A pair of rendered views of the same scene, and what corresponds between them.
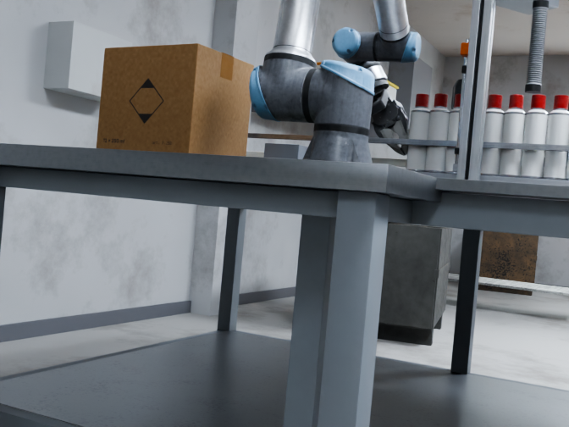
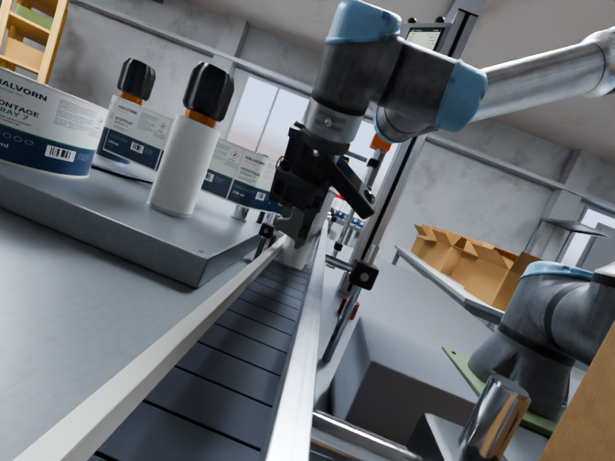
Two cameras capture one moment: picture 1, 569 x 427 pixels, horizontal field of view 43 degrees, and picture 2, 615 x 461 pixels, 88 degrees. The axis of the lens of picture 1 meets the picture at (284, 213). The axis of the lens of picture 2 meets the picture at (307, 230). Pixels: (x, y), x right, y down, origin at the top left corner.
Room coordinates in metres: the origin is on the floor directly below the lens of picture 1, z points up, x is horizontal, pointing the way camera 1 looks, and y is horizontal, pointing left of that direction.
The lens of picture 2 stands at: (2.14, 0.21, 1.03)
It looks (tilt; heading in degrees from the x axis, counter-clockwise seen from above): 7 degrees down; 245
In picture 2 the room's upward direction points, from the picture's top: 22 degrees clockwise
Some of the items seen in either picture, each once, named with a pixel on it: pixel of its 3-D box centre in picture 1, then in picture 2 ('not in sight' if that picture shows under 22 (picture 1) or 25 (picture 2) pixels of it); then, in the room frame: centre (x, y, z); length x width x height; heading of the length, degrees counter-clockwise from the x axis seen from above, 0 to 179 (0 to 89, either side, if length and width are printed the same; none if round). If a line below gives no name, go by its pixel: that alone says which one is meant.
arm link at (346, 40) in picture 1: (356, 46); (426, 93); (1.89, -0.15, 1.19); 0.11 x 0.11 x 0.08; 67
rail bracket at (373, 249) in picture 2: not in sight; (334, 297); (1.91, -0.12, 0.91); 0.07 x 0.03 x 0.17; 154
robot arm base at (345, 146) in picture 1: (339, 151); (523, 363); (1.51, -0.10, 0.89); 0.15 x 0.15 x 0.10
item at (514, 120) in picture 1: (513, 136); not in sight; (1.78, -0.55, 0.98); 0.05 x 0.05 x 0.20
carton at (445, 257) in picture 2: not in sight; (455, 254); (-0.31, -1.89, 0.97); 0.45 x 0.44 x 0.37; 156
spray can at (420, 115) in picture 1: (418, 133); (309, 215); (1.89, -0.33, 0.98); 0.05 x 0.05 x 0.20
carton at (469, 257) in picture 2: not in sight; (485, 268); (-0.18, -1.48, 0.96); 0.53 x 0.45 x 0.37; 154
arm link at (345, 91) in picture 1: (342, 95); (556, 305); (1.51, -0.10, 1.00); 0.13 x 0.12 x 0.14; 67
